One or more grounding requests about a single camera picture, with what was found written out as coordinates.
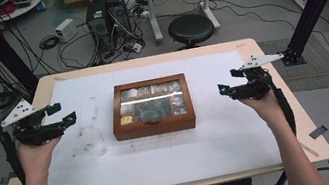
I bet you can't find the small white box device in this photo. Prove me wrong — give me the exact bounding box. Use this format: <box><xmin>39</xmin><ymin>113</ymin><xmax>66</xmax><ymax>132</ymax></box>
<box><xmin>53</xmin><ymin>16</ymin><xmax>81</xmax><ymax>44</ymax></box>

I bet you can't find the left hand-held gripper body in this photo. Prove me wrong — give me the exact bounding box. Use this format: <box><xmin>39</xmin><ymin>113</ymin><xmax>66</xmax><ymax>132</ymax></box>
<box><xmin>0</xmin><ymin>93</ymin><xmax>67</xmax><ymax>153</ymax></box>

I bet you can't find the black round stool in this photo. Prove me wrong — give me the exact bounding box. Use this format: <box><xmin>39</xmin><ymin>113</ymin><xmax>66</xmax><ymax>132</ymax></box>
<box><xmin>165</xmin><ymin>10</ymin><xmax>218</xmax><ymax>53</ymax></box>

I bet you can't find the yellow tea packet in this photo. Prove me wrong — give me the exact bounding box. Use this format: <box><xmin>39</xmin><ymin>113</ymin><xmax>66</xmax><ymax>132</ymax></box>
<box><xmin>119</xmin><ymin>114</ymin><xmax>134</xmax><ymax>126</ymax></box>

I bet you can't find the wooden box with glass lid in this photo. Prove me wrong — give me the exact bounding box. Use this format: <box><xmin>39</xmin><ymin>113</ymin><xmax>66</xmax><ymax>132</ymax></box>
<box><xmin>105</xmin><ymin>71</ymin><xmax>199</xmax><ymax>143</ymax></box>

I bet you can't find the grey floor mat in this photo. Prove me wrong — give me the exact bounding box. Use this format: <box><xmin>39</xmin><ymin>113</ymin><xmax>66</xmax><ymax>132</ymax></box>
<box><xmin>256</xmin><ymin>30</ymin><xmax>329</xmax><ymax>100</ymax></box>

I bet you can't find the black computer tower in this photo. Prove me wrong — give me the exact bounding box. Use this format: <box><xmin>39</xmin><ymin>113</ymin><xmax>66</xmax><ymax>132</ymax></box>
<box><xmin>82</xmin><ymin>0</ymin><xmax>137</xmax><ymax>56</ymax></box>

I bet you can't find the black tape strip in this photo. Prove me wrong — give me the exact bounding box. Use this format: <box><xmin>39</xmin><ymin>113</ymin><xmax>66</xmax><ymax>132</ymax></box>
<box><xmin>307</xmin><ymin>124</ymin><xmax>329</xmax><ymax>141</ymax></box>

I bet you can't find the person's right hand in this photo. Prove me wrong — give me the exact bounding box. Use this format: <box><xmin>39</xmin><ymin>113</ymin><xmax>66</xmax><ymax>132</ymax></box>
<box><xmin>238</xmin><ymin>88</ymin><xmax>289</xmax><ymax>135</ymax></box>

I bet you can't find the white table mat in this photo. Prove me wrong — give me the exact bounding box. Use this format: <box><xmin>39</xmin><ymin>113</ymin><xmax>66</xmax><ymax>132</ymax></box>
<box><xmin>30</xmin><ymin>45</ymin><xmax>285</xmax><ymax>185</ymax></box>

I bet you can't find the group of tea bags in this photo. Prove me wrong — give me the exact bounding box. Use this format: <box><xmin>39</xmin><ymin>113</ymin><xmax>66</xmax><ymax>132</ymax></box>
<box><xmin>118</xmin><ymin>78</ymin><xmax>189</xmax><ymax>127</ymax></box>

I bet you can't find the small white power adapter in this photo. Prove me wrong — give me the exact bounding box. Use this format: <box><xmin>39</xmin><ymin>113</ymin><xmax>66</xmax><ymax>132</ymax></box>
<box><xmin>131</xmin><ymin>42</ymin><xmax>143</xmax><ymax>54</ymax></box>

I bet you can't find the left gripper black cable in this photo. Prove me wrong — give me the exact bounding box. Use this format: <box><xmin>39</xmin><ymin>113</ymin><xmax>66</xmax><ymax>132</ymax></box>
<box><xmin>0</xmin><ymin>129</ymin><xmax>29</xmax><ymax>185</ymax></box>

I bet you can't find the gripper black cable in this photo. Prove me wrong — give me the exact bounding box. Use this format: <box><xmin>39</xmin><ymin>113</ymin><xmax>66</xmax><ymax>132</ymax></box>
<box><xmin>240</xmin><ymin>76</ymin><xmax>308</xmax><ymax>185</ymax></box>
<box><xmin>0</xmin><ymin>129</ymin><xmax>29</xmax><ymax>185</ymax></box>

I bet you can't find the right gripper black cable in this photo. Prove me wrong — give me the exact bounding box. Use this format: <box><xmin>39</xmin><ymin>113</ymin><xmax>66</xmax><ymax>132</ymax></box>
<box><xmin>240</xmin><ymin>76</ymin><xmax>308</xmax><ymax>185</ymax></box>

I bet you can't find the clear glass cup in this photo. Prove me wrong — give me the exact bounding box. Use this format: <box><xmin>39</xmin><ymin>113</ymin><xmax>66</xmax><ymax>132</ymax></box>
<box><xmin>75</xmin><ymin>122</ymin><xmax>110</xmax><ymax>160</ymax></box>

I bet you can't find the coiled black cable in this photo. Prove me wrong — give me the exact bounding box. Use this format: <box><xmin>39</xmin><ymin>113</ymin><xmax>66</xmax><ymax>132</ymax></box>
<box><xmin>0</xmin><ymin>88</ymin><xmax>23</xmax><ymax>115</ymax></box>
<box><xmin>37</xmin><ymin>33</ymin><xmax>62</xmax><ymax>52</ymax></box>

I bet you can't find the person's left hand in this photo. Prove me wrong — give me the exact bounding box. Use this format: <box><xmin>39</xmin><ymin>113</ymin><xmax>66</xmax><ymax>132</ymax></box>
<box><xmin>14</xmin><ymin>135</ymin><xmax>70</xmax><ymax>185</ymax></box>

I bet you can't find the round white table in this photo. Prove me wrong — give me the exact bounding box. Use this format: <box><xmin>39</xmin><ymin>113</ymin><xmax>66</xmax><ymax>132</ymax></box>
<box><xmin>0</xmin><ymin>0</ymin><xmax>49</xmax><ymax>23</ymax></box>

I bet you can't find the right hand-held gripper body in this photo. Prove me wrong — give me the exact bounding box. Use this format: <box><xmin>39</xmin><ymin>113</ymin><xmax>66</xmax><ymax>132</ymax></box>
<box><xmin>223</xmin><ymin>50</ymin><xmax>291</xmax><ymax>106</ymax></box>

